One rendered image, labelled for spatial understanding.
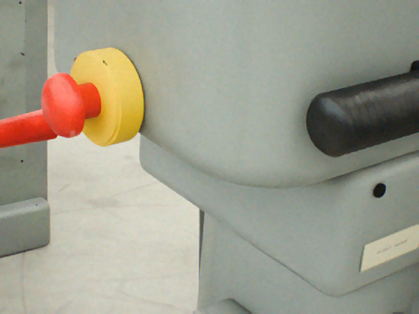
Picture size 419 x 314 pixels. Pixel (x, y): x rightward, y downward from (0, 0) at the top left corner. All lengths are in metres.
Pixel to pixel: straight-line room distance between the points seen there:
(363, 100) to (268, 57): 0.06
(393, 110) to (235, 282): 0.30
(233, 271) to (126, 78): 0.25
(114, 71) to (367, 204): 0.18
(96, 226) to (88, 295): 0.52
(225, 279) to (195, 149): 0.25
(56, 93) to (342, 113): 0.18
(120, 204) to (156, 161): 3.39
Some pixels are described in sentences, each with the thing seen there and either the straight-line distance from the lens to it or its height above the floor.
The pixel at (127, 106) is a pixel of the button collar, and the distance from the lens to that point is 0.55.
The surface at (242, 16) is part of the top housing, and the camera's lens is 0.49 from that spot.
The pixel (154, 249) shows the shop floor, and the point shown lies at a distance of 3.80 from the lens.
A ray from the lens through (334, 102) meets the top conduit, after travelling 0.48.
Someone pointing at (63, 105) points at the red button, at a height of 1.77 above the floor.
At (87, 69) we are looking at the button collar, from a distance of 0.57.
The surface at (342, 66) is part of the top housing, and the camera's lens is 0.51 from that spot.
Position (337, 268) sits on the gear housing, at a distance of 0.61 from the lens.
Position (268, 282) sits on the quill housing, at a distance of 0.72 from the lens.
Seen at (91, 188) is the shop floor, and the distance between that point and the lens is 4.25.
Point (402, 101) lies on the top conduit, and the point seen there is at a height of 1.80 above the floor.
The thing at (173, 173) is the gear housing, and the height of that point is 1.65.
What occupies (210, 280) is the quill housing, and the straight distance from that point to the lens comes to 0.78.
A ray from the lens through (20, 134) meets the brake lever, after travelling 0.67.
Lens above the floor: 1.98
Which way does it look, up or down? 25 degrees down
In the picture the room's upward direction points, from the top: 4 degrees clockwise
